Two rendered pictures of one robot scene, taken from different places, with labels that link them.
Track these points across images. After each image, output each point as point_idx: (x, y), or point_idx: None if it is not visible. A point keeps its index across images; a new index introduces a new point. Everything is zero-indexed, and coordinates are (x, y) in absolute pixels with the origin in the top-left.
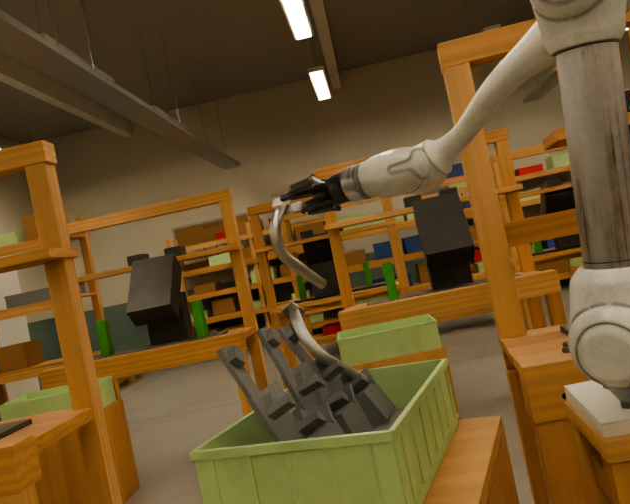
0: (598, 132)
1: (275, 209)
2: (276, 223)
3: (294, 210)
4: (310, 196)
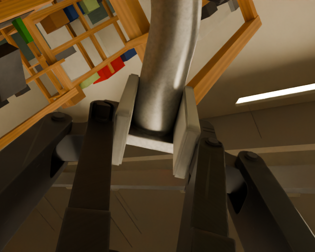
0: None
1: (185, 82)
2: (193, 10)
3: (132, 104)
4: (197, 219)
